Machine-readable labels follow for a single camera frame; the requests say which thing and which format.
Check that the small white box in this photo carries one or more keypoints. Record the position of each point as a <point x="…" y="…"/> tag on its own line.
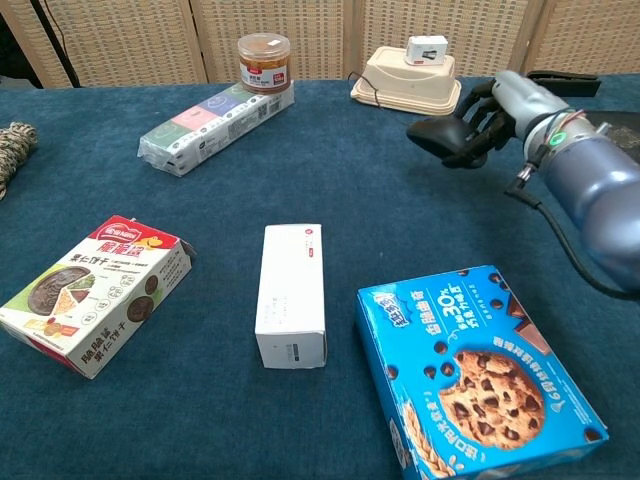
<point x="425" y="50"/>

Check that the black tripod stand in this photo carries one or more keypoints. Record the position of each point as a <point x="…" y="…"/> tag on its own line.
<point x="55" y="42"/>

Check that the red white biscuit box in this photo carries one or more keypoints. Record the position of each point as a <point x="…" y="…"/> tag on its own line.
<point x="100" y="290"/>

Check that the blue chocolate chip cookie box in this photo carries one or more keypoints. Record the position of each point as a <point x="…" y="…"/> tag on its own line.
<point x="475" y="350"/>

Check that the plastic wrapped tissue pack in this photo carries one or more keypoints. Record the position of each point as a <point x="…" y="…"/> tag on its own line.
<point x="210" y="127"/>

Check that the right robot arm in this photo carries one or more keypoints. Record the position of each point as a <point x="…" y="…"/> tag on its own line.
<point x="600" y="185"/>

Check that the black computer mouse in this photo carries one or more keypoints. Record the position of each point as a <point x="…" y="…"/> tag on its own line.
<point x="435" y="135"/>

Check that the white rectangular carton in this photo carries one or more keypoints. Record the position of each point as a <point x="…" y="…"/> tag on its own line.
<point x="290" y="285"/>

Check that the beige lidded food container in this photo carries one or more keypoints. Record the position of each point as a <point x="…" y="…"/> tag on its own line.
<point x="405" y="85"/>

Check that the clear snack jar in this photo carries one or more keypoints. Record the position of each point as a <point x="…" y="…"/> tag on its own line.
<point x="264" y="65"/>

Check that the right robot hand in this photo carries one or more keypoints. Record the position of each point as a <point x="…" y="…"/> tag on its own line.
<point x="525" y="97"/>

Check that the blue felt table cover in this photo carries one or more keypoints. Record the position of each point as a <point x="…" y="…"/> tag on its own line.
<point x="350" y="200"/>

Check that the black stapler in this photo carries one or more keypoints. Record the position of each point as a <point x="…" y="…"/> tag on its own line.
<point x="575" y="85"/>

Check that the wicker folding screen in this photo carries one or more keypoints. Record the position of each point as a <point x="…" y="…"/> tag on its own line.
<point x="150" y="40"/>

